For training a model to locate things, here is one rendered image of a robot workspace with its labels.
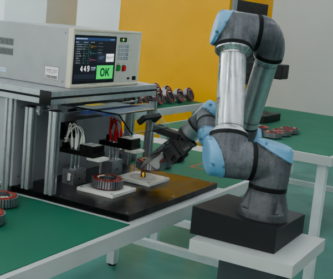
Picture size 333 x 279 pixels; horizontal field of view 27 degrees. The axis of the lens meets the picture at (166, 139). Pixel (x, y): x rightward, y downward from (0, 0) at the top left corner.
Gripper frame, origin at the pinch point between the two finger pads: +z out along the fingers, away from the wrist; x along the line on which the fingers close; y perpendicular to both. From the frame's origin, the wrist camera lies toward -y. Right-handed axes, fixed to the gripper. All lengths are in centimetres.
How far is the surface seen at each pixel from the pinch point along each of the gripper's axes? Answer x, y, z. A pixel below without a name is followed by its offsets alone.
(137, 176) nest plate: -0.5, 0.4, 7.0
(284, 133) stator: 173, -3, 6
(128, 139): -2.6, -11.8, -0.7
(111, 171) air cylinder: -3.1, -7.5, 13.3
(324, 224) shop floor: 274, 51, 58
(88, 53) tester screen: -23.3, -37.4, -19.6
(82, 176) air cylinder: -22.0, -7.9, 13.3
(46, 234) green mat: -72, 14, 2
